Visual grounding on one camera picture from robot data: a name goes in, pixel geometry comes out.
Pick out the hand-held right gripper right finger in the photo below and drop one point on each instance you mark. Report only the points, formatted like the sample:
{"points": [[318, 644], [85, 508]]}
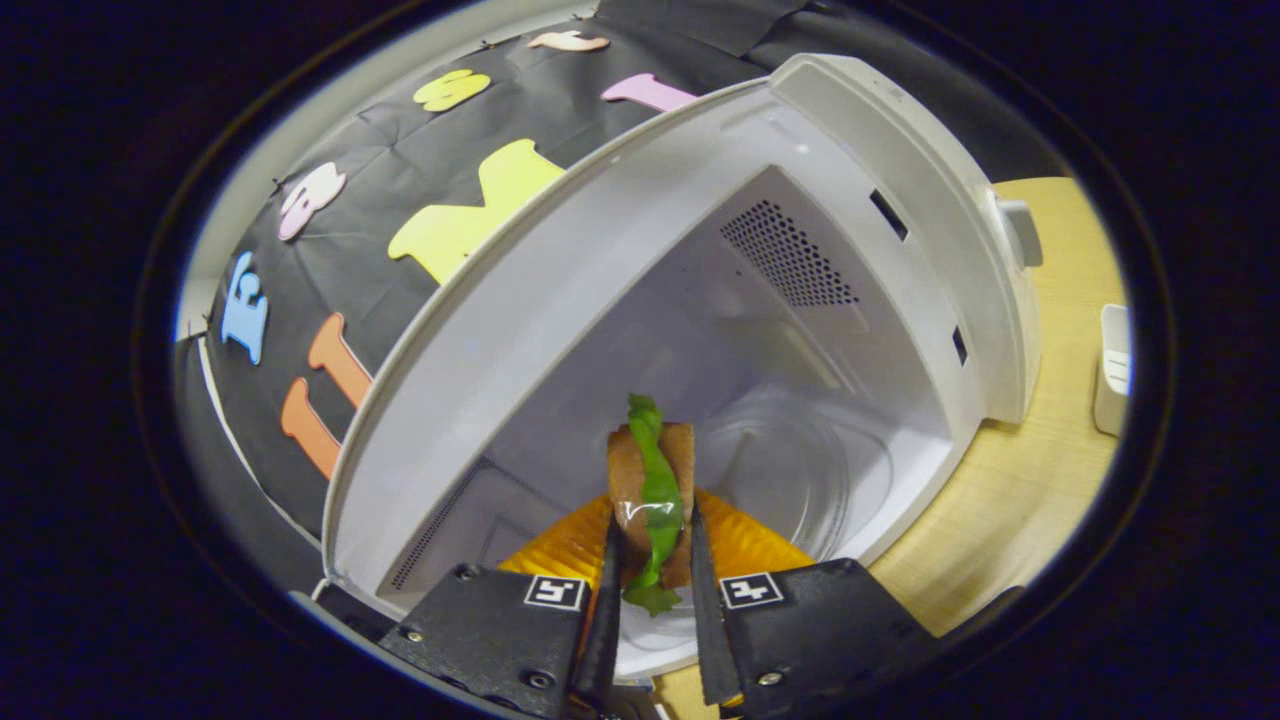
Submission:
{"points": [[810, 630]]}

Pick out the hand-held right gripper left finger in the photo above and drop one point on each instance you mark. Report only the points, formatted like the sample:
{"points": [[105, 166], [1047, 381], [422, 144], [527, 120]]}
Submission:
{"points": [[500, 630]]}

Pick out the sandwich with lettuce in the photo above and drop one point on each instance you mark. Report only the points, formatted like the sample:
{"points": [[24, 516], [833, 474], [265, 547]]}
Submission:
{"points": [[655, 480]]}

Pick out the white microwave oven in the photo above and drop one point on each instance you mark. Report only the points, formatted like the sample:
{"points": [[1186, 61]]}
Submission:
{"points": [[600, 300]]}

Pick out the glass turntable plate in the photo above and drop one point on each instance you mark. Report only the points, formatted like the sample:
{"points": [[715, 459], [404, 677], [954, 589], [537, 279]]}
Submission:
{"points": [[800, 470]]}

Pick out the white rectangular tray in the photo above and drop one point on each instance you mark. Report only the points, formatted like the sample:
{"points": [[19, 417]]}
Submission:
{"points": [[1113, 370]]}

